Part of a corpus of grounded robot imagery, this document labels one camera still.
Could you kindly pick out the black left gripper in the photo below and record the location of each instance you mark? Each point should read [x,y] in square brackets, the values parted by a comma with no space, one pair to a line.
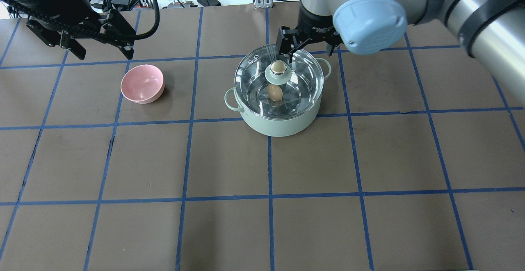
[61,3]

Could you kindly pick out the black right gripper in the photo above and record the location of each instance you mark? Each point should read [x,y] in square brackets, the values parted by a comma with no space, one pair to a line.
[315,26]

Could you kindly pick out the brown egg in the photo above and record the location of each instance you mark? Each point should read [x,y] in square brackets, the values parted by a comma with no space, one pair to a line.
[274,92]

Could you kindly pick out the glass pot lid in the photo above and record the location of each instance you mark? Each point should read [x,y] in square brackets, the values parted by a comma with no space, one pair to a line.
[302,82]

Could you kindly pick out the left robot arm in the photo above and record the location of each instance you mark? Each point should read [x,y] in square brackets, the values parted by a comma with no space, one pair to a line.
[19,5]

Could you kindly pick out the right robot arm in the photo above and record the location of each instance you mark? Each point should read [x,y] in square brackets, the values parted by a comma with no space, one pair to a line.
[491,31]

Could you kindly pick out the pale green cooking pot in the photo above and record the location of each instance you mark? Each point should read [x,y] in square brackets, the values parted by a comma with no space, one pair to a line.
[272,128]

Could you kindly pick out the pink bowl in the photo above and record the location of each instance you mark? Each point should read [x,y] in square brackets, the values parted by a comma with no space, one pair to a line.
[143,84]

